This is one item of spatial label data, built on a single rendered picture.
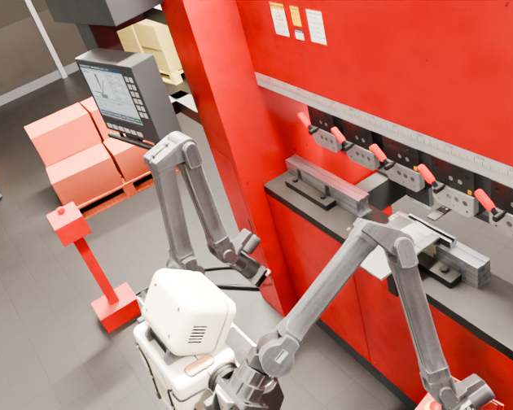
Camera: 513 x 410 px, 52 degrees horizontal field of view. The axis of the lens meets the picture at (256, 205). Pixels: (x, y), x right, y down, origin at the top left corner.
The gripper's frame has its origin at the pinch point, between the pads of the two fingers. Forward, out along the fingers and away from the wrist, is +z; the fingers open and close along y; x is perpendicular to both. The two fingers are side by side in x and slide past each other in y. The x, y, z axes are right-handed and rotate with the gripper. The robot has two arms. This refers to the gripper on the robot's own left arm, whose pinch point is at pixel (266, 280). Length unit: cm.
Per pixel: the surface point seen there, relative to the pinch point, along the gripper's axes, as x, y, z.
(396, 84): -68, -21, -26
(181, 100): -45, 116, -1
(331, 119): -60, 14, -6
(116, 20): -45, 79, -64
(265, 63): -68, 51, -18
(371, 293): -19, -6, 48
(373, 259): -26.3, -21.2, 13.0
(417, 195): -52, -22, 12
